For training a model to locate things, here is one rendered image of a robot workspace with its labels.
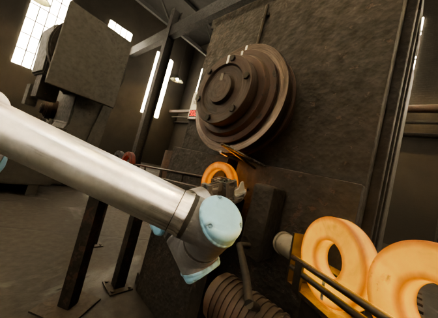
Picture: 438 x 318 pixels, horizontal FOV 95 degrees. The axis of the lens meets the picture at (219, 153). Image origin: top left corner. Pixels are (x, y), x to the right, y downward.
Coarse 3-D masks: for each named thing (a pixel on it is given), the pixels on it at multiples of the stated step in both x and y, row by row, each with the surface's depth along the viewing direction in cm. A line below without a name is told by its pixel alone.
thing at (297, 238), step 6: (294, 234) 45; (300, 234) 45; (294, 240) 45; (300, 240) 45; (294, 246) 44; (300, 246) 45; (294, 252) 44; (300, 252) 45; (300, 258) 44; (288, 264) 44; (294, 264) 44; (288, 270) 44; (288, 276) 43; (306, 282) 44
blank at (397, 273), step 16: (416, 240) 25; (384, 256) 28; (400, 256) 26; (416, 256) 25; (432, 256) 24; (368, 272) 30; (384, 272) 28; (400, 272) 26; (416, 272) 24; (432, 272) 23; (368, 288) 29; (384, 288) 27; (400, 288) 26; (416, 288) 26; (384, 304) 27; (400, 304) 25; (416, 304) 26
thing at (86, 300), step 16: (96, 208) 95; (96, 224) 98; (80, 240) 95; (80, 256) 94; (80, 272) 95; (64, 288) 94; (80, 288) 97; (48, 304) 93; (64, 304) 93; (80, 304) 97
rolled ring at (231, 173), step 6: (216, 162) 86; (222, 162) 84; (210, 168) 88; (216, 168) 85; (222, 168) 83; (228, 168) 81; (204, 174) 89; (210, 174) 88; (228, 174) 80; (234, 174) 80; (204, 180) 88; (210, 180) 89
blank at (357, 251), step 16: (320, 224) 41; (336, 224) 37; (352, 224) 36; (304, 240) 44; (320, 240) 40; (336, 240) 36; (352, 240) 33; (368, 240) 33; (304, 256) 43; (320, 256) 41; (352, 256) 33; (368, 256) 31; (352, 272) 32; (352, 288) 31; (352, 304) 31
